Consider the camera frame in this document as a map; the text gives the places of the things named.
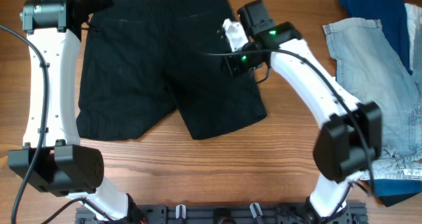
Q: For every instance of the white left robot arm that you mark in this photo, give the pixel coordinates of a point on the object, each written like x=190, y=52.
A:
x=52, y=159

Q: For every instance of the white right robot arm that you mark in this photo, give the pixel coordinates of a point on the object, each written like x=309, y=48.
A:
x=350, y=131

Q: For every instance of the dark blue garment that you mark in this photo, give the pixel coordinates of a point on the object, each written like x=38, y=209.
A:
x=393, y=17

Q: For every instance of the black shorts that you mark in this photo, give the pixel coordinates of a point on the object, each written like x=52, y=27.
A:
x=144, y=59

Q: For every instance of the black metal base rail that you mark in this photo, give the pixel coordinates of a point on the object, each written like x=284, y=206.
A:
x=354, y=212

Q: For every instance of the light blue denim shorts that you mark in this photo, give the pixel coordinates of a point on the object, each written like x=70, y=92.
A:
x=369, y=69

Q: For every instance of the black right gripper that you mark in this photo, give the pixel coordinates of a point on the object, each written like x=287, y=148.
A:
x=231, y=66

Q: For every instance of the white garment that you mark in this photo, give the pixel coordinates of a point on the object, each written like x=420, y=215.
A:
x=413, y=22

